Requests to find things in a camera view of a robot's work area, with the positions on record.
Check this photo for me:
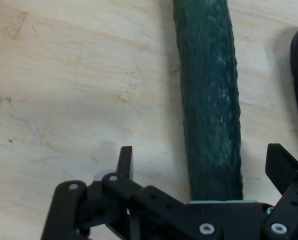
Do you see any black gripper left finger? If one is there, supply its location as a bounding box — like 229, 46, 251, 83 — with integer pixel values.
40, 145, 198, 240

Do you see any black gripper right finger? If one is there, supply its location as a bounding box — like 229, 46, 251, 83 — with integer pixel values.
263, 143, 298, 240

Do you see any dark green toy cucumber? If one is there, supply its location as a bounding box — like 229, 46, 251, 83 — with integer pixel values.
172, 0, 244, 202

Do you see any wooden cutting board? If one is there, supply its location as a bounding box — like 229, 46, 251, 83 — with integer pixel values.
0, 0, 298, 240

